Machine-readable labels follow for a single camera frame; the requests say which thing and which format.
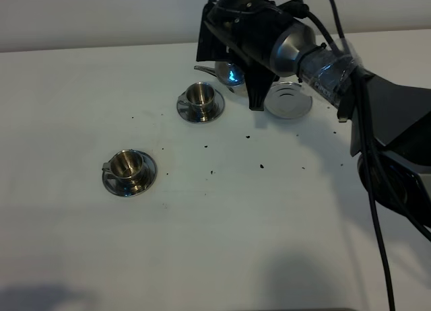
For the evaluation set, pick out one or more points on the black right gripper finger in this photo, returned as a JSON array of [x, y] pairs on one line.
[[258, 76], [209, 48]]

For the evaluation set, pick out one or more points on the stainless steel teacup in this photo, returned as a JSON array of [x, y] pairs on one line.
[[199, 97], [126, 166]]

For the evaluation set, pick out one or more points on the far steel saucer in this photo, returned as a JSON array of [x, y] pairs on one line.
[[197, 115]]

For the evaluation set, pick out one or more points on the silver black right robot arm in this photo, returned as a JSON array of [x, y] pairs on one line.
[[390, 122]]

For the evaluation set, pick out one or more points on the near stainless steel teacup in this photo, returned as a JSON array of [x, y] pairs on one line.
[[126, 166]]

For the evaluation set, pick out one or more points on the near steel saucer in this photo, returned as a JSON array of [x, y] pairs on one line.
[[130, 190]]

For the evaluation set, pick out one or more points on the round steel teapot saucer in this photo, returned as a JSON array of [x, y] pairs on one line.
[[287, 100]]

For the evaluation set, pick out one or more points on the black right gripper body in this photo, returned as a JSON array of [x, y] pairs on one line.
[[253, 26]]

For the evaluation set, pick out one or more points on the stainless steel teapot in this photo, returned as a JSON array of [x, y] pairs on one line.
[[228, 74]]

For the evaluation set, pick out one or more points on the far stainless steel teacup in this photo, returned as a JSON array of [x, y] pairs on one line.
[[199, 97]]

